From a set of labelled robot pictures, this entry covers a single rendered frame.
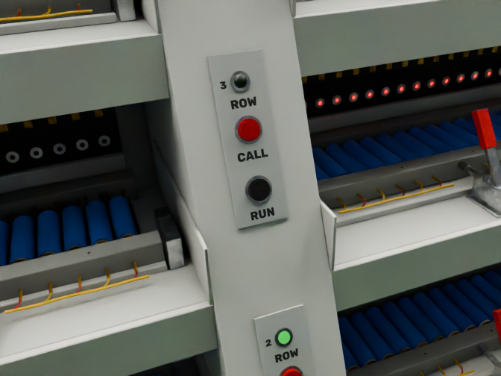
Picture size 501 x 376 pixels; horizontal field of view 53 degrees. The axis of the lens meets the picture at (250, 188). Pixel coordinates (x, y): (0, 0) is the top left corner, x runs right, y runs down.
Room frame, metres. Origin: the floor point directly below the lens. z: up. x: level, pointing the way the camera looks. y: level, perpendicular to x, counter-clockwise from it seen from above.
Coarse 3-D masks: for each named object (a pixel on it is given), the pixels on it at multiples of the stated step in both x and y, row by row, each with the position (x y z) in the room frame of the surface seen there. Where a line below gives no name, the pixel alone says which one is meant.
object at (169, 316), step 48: (0, 192) 0.47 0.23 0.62; (144, 192) 0.50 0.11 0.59; (192, 240) 0.37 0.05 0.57; (144, 288) 0.37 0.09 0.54; (192, 288) 0.36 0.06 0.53; (0, 336) 0.33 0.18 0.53; (48, 336) 0.33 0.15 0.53; (96, 336) 0.32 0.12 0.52; (144, 336) 0.34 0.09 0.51; (192, 336) 0.35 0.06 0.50
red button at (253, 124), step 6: (246, 120) 0.35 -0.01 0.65; (252, 120) 0.35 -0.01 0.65; (240, 126) 0.35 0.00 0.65; (246, 126) 0.35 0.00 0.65; (252, 126) 0.35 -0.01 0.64; (258, 126) 0.36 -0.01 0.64; (240, 132) 0.35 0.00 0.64; (246, 132) 0.35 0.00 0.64; (252, 132) 0.35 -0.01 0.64; (258, 132) 0.36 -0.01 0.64; (246, 138) 0.35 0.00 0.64; (252, 138) 0.35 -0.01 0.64
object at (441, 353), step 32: (416, 288) 0.56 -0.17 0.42; (448, 288) 0.56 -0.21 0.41; (480, 288) 0.57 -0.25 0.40; (352, 320) 0.53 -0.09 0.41; (384, 320) 0.52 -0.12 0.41; (416, 320) 0.52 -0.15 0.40; (448, 320) 0.52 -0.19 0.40; (480, 320) 0.52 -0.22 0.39; (352, 352) 0.49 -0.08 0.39; (384, 352) 0.48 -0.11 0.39; (416, 352) 0.47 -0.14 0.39; (448, 352) 0.47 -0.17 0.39; (480, 352) 0.49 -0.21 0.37
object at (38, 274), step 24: (120, 240) 0.39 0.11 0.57; (144, 240) 0.38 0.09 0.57; (24, 264) 0.36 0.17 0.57; (48, 264) 0.36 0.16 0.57; (72, 264) 0.36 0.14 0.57; (96, 264) 0.37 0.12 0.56; (120, 264) 0.38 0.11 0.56; (144, 264) 0.38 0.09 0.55; (0, 288) 0.35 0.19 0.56; (24, 288) 0.36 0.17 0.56; (48, 288) 0.36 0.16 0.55
